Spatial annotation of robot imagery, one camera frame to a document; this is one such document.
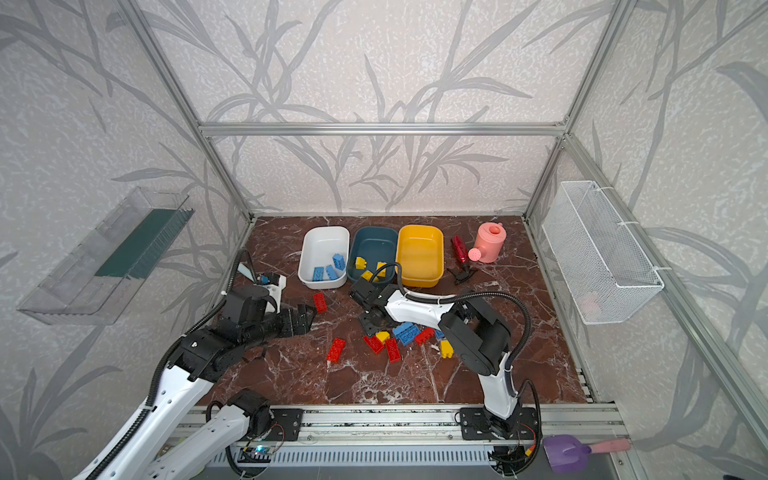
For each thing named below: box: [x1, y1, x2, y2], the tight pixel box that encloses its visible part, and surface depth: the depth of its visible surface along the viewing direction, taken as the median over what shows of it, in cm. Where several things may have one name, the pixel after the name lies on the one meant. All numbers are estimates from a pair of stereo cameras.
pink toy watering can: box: [468, 222, 507, 263], surface depth 102 cm
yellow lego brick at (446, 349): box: [440, 340, 454, 359], surface depth 86 cm
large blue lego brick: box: [392, 322, 421, 346], surface depth 89 cm
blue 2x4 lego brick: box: [312, 267, 324, 282], surface depth 104 cm
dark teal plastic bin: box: [347, 226, 399, 280], surface depth 109 cm
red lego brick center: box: [414, 327, 435, 346], surface depth 89 cm
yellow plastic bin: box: [395, 225, 444, 288], surface depth 110 cm
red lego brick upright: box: [385, 338, 401, 363], surface depth 86 cm
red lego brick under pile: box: [362, 335, 385, 355], surface depth 87 cm
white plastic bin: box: [298, 226, 350, 289], surface depth 107 cm
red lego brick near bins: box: [313, 292, 327, 314], surface depth 98 cm
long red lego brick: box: [326, 338, 347, 363], surface depth 86 cm
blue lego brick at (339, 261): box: [332, 253, 346, 270], surface depth 104 cm
